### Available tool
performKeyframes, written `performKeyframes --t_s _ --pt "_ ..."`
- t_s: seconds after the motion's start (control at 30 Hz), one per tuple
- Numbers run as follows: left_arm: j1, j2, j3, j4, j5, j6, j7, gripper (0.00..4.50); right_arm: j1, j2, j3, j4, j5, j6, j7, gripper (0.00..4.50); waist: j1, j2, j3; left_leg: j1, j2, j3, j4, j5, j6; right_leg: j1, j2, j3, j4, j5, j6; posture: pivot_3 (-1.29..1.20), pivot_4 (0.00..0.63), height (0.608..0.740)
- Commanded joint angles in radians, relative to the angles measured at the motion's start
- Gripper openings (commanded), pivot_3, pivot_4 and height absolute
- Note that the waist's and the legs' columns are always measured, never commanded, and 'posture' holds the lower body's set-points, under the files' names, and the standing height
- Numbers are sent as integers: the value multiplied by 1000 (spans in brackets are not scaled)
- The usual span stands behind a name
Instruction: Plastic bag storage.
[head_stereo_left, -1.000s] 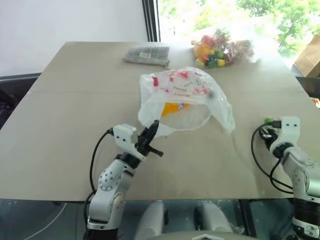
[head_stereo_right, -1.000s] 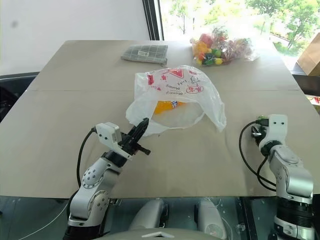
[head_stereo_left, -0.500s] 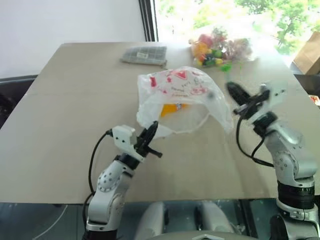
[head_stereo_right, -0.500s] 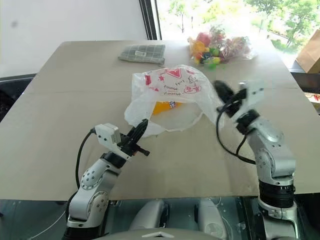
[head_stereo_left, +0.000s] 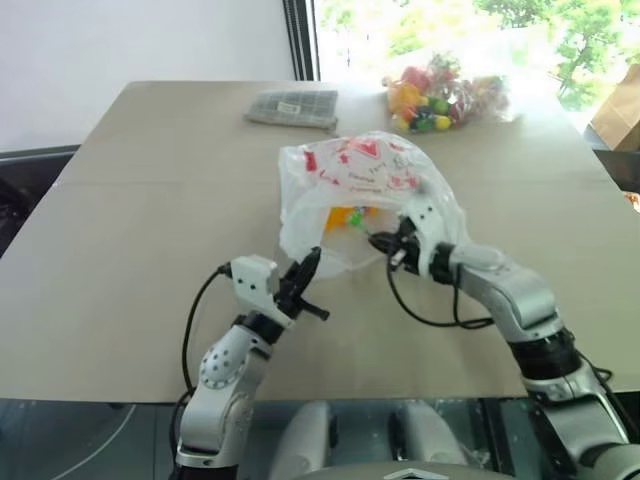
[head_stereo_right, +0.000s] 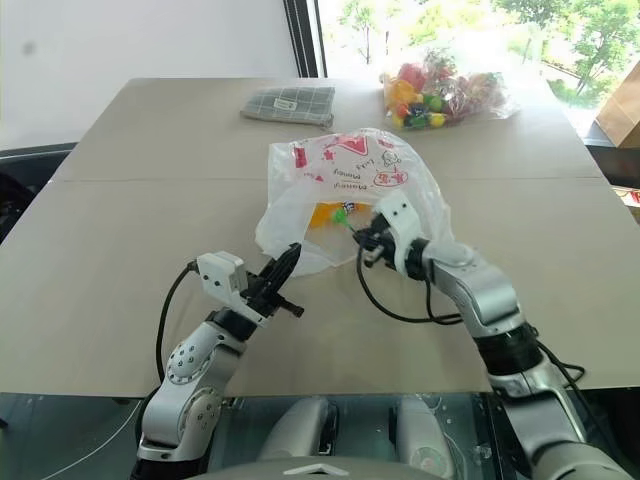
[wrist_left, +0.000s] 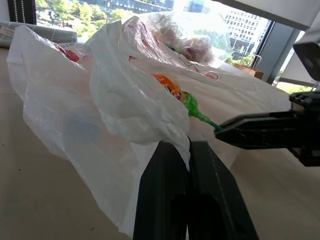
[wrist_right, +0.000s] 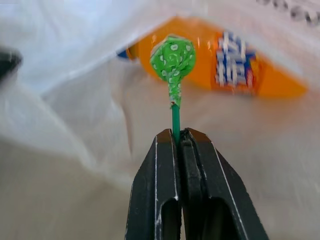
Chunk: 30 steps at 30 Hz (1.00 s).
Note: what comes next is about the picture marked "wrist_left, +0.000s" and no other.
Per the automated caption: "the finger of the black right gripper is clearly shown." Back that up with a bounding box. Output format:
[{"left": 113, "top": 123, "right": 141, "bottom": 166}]
[
  {"left": 220, "top": 109, "right": 299, "bottom": 130},
  {"left": 214, "top": 122, "right": 301, "bottom": 151}
]

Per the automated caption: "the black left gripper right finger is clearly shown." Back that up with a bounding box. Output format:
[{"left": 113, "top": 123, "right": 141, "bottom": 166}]
[{"left": 187, "top": 139, "right": 260, "bottom": 240}]

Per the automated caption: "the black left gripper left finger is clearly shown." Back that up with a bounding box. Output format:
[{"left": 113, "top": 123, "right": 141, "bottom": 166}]
[{"left": 132, "top": 140, "right": 191, "bottom": 240}]

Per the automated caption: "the green orange printed plastic bag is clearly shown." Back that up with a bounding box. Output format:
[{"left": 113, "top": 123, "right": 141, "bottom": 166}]
[{"left": 151, "top": 72, "right": 224, "bottom": 131}]

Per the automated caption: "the large white plastic bag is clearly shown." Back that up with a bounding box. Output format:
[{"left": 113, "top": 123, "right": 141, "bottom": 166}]
[{"left": 6, "top": 16, "right": 298, "bottom": 239}]

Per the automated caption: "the clear plastic bag red print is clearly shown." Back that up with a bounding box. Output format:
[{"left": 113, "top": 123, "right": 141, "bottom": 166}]
[{"left": 121, "top": 11, "right": 232, "bottom": 68}]

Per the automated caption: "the brown cardboard box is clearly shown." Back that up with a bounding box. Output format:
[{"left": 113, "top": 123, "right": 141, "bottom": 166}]
[{"left": 233, "top": 55, "right": 265, "bottom": 80}]

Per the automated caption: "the grey checked cloth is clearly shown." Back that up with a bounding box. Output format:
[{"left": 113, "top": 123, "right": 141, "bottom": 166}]
[{"left": 0, "top": 20, "right": 79, "bottom": 49}]

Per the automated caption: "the dark window blind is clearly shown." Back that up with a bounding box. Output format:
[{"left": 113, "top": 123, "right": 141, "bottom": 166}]
[{"left": 7, "top": 0, "right": 37, "bottom": 26}]

